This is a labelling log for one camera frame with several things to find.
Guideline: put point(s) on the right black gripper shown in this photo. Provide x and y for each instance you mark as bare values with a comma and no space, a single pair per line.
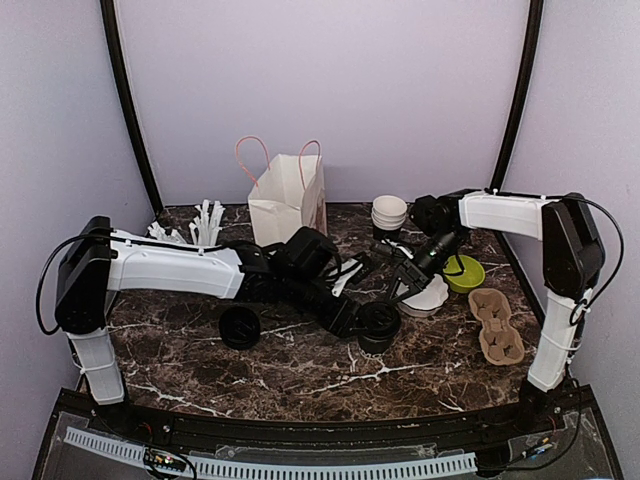
415,279

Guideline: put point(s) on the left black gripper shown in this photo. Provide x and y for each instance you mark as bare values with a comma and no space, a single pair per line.
338,321

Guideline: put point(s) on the stack of paper coffee cups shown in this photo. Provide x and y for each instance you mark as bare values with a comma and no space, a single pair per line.
388,216

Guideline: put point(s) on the stack of black cup lids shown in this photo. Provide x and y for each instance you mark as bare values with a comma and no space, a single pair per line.
239,328

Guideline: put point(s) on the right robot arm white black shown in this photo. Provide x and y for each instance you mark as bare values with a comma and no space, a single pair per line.
581,247

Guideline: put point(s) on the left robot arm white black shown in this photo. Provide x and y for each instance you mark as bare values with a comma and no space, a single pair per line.
102,259

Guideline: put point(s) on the white scalloped dish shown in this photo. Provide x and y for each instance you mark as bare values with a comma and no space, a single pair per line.
428,301

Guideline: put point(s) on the green bowl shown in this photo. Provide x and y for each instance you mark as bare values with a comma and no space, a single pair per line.
463,273

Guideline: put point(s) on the white paper gift bag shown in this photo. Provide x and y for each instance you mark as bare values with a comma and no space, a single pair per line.
289,194

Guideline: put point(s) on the bundle of wrapped white straws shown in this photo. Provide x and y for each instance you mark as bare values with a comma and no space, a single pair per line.
204,228

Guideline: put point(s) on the brown cardboard cup carrier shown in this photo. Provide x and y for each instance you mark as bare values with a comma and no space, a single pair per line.
501,344

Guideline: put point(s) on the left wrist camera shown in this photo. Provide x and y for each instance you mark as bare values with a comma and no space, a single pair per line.
352,271

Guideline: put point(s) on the right black frame post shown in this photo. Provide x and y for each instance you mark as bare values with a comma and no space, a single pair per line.
526,65

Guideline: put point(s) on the black frame post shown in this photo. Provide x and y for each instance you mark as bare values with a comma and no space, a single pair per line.
526,65
126,100

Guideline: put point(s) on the left black frame post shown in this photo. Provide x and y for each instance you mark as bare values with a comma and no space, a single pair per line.
126,100

